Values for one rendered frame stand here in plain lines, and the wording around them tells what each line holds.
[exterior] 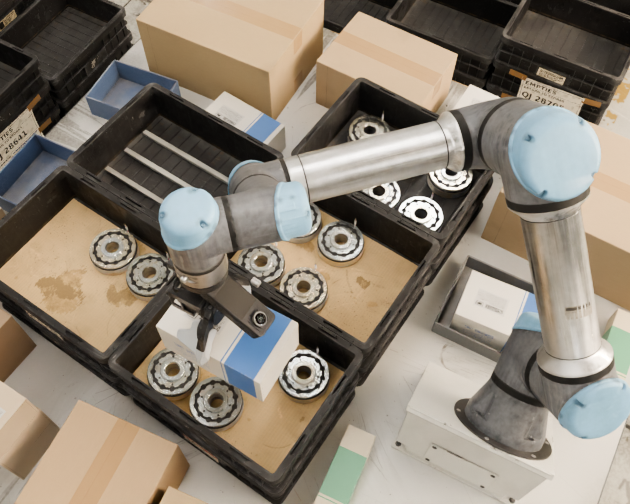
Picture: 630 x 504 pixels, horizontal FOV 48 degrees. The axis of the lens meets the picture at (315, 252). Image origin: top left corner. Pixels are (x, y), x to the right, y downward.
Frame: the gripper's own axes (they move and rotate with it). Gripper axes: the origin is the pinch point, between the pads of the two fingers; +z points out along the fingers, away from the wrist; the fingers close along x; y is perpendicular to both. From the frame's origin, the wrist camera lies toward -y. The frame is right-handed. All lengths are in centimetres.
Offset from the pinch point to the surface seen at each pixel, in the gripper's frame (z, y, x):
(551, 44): 62, -17, -162
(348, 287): 27.9, -7.9, -30.4
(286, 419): 27.9, -11.0, 1.3
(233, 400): 24.6, -0.7, 4.0
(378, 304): 27.9, -15.4, -30.0
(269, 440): 27.9, -10.2, 6.5
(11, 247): 25, 60, -1
